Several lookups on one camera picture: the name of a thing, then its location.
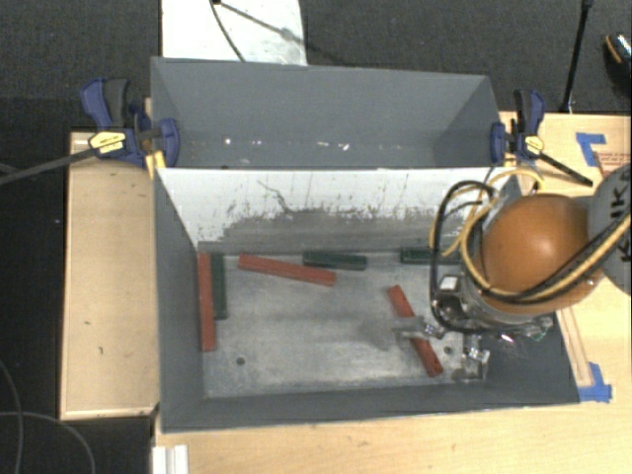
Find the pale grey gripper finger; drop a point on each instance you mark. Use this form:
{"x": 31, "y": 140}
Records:
{"x": 475, "y": 361}
{"x": 412, "y": 328}

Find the red-brown flat block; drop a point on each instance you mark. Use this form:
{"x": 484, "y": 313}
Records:
{"x": 286, "y": 269}
{"x": 402, "y": 304}
{"x": 206, "y": 304}

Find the grey metal bin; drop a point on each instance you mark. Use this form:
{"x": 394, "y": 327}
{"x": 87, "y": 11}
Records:
{"x": 306, "y": 116}

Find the pale wood flat board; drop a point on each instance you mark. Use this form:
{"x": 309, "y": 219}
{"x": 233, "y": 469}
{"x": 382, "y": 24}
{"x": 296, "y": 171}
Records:
{"x": 108, "y": 264}

